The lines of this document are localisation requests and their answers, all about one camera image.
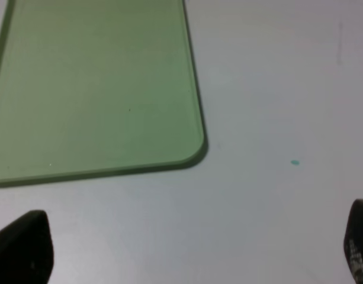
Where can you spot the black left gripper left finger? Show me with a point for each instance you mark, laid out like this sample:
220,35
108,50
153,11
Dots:
26,249

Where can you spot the green plastic tray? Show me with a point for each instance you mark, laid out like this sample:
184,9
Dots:
93,88

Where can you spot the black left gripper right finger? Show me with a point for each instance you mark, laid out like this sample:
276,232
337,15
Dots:
353,241

